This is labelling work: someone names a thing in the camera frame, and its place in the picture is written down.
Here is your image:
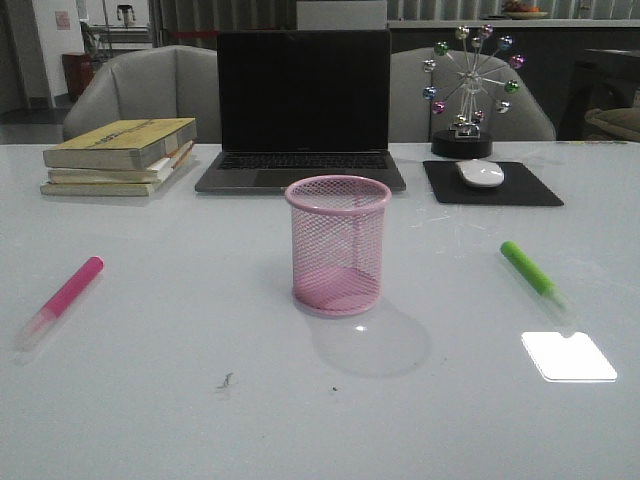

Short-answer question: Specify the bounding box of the green highlighter pen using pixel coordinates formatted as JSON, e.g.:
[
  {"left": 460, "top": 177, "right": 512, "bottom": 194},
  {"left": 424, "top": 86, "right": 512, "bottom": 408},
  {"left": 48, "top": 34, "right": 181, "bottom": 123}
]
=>
[{"left": 500, "top": 241, "right": 570, "bottom": 316}]

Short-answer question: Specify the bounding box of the pink highlighter pen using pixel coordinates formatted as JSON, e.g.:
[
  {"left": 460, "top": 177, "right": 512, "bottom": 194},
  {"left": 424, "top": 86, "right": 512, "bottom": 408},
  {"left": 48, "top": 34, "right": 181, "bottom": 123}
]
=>
[{"left": 16, "top": 256, "right": 104, "bottom": 353}]

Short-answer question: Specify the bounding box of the pink mesh pen holder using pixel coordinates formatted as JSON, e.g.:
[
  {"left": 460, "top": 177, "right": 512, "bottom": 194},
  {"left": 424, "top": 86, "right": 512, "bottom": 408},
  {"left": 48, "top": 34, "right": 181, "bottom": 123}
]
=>
[{"left": 285, "top": 175, "right": 392, "bottom": 317}]

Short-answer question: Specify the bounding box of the grey laptop computer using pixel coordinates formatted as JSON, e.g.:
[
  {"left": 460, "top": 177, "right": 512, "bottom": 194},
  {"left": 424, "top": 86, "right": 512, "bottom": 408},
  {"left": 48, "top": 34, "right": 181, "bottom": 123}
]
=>
[{"left": 195, "top": 30, "right": 406, "bottom": 193}]

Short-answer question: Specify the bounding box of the white computer mouse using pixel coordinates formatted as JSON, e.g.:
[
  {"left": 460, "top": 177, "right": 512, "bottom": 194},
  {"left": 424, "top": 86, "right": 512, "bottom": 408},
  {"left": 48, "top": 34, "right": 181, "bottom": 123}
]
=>
[{"left": 455, "top": 159, "right": 505, "bottom": 188}]

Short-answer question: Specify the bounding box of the ferris wheel desk ornament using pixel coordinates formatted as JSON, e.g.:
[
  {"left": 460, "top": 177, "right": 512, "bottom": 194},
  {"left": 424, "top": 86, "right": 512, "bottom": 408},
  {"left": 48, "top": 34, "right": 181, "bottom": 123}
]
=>
[{"left": 422, "top": 24, "right": 520, "bottom": 160}]

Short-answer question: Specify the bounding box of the middle book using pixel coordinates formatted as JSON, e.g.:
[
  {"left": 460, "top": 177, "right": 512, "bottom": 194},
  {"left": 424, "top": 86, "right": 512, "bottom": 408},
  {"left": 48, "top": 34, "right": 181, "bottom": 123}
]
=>
[{"left": 48, "top": 141, "right": 194, "bottom": 184}]

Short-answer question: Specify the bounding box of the right grey armchair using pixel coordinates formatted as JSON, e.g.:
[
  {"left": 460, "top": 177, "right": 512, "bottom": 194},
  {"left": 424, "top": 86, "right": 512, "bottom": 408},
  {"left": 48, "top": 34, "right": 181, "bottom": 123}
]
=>
[{"left": 389, "top": 47, "right": 556, "bottom": 143}]

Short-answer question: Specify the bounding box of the grey armchair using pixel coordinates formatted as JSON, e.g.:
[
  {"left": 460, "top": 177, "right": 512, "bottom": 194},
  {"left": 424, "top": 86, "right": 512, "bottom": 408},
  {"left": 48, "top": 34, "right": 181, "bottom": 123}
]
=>
[
  {"left": 389, "top": 47, "right": 556, "bottom": 143},
  {"left": 63, "top": 45, "right": 221, "bottom": 144}
]

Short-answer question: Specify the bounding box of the black mouse pad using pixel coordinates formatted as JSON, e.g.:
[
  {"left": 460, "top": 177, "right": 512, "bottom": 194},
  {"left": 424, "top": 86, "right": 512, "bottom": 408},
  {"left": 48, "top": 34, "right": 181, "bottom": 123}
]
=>
[{"left": 423, "top": 160, "right": 564, "bottom": 207}]

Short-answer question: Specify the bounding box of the top yellow book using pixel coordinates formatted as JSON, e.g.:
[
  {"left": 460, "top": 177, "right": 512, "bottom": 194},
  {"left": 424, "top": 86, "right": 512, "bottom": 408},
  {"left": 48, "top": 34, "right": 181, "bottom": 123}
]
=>
[{"left": 43, "top": 118, "right": 197, "bottom": 170}]

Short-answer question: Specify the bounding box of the left grey armchair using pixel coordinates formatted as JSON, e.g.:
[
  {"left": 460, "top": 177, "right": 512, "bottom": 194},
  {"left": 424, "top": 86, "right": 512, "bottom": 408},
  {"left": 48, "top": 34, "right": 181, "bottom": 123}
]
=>
[{"left": 63, "top": 45, "right": 221, "bottom": 144}]

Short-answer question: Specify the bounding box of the bottom book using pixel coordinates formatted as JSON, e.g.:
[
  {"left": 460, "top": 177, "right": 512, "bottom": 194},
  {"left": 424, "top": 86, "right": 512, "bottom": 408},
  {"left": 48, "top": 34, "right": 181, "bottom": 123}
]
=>
[{"left": 40, "top": 158, "right": 190, "bottom": 197}]

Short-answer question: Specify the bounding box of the red bin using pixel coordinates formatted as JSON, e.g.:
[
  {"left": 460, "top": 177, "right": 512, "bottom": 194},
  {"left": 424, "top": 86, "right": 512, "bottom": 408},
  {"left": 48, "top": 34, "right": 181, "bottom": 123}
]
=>
[{"left": 62, "top": 52, "right": 94, "bottom": 101}]

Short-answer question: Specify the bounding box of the fruit bowl on counter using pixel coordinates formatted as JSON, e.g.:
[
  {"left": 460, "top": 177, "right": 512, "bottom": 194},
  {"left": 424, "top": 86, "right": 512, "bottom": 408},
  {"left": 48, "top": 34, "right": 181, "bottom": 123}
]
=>
[{"left": 502, "top": 0, "right": 548, "bottom": 20}]

